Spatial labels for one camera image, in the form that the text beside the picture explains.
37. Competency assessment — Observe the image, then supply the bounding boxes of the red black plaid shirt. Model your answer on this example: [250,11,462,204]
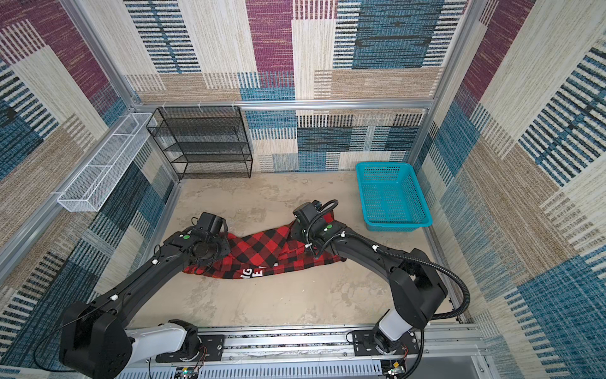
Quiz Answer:
[184,223,346,280]

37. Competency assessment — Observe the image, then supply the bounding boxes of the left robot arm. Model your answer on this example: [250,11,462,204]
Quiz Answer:
[58,227,230,378]

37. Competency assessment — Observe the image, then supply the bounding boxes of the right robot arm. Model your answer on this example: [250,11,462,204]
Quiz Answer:
[291,220,471,354]

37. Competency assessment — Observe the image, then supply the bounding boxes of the teal plastic basket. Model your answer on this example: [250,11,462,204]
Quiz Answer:
[356,162,433,232]

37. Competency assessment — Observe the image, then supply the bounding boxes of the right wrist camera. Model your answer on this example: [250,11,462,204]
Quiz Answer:
[293,200,322,224]

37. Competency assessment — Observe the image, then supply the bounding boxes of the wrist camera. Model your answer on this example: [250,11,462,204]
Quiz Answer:
[193,213,229,241]
[293,200,322,224]

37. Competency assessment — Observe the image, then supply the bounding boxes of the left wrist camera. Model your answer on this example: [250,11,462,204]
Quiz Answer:
[193,213,229,241]

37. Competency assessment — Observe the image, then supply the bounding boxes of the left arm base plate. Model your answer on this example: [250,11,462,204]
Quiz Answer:
[155,334,226,363]

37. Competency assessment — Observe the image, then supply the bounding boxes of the black wire shelf rack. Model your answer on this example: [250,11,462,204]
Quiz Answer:
[146,106,253,180]

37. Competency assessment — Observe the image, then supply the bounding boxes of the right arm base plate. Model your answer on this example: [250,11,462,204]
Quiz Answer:
[346,329,420,356]

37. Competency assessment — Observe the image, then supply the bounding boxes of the white wire mesh tray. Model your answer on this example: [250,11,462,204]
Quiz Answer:
[57,113,152,213]

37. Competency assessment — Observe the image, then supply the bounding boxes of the black corrugated cable conduit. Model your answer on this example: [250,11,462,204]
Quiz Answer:
[373,244,472,379]

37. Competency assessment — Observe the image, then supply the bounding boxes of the aluminium mounting rail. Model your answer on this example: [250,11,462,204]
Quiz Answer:
[115,324,499,378]

